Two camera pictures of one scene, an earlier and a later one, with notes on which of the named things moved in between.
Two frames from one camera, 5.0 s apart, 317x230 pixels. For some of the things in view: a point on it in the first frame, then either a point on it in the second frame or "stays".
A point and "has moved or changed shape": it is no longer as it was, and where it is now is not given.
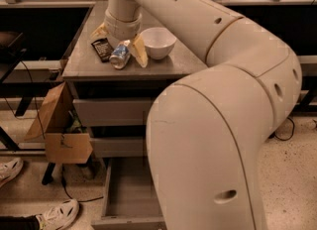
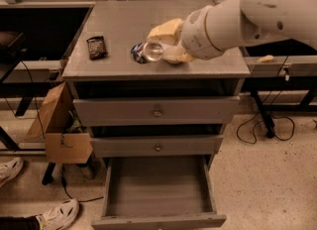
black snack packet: x=104 y=49 has moved or changed shape
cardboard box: x=66 y=139 stays
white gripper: x=121 y=30 to x=194 y=33
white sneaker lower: x=58 y=216 stays
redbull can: x=121 y=55 to x=144 y=52
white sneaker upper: x=9 y=170 stays
